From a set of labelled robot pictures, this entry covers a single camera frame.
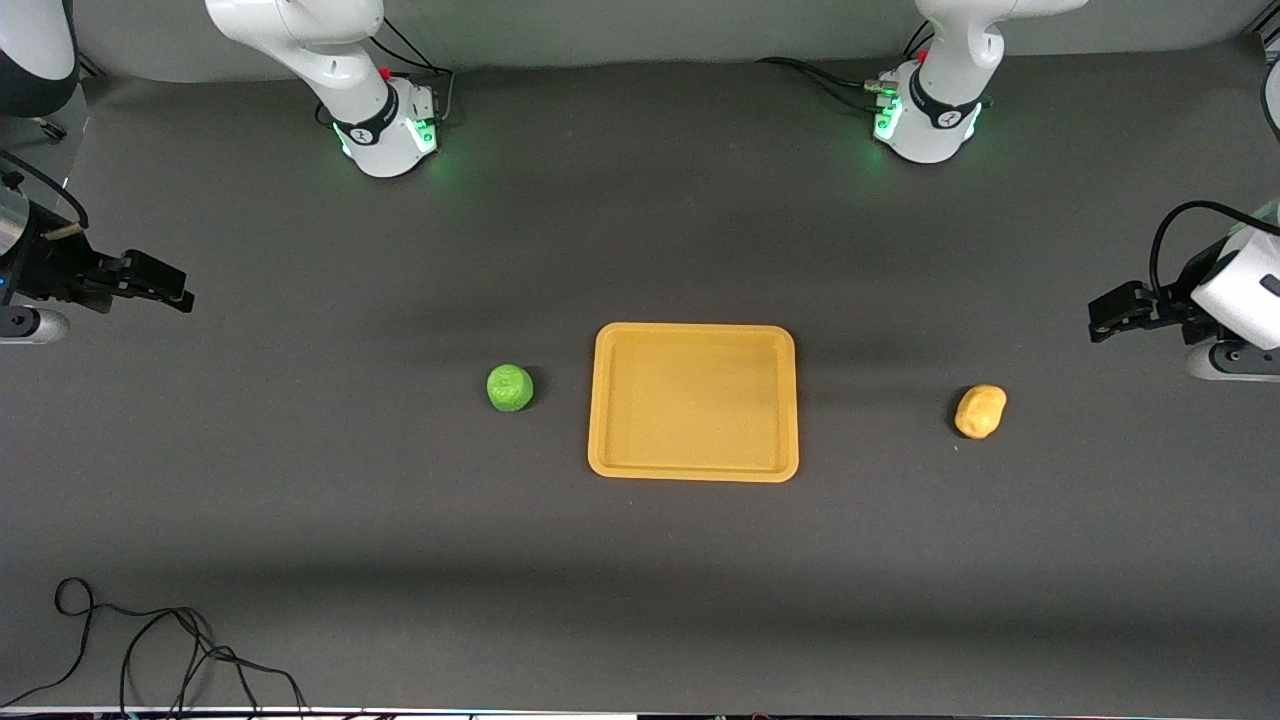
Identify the black right arm base cable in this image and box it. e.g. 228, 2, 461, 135
372, 15, 457, 128

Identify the black left arm base cable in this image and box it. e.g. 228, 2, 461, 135
756, 56, 901, 113

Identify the yellow plastic tray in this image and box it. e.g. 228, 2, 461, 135
587, 322, 801, 484

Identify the black arm base cable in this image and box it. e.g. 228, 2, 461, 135
372, 15, 457, 128
756, 56, 901, 113

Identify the thin black loose cable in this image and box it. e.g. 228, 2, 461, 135
0, 577, 309, 717

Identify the green apple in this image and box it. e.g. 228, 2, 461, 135
486, 363, 536, 413

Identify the yellow-brown potato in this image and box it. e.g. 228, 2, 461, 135
953, 384, 1009, 440

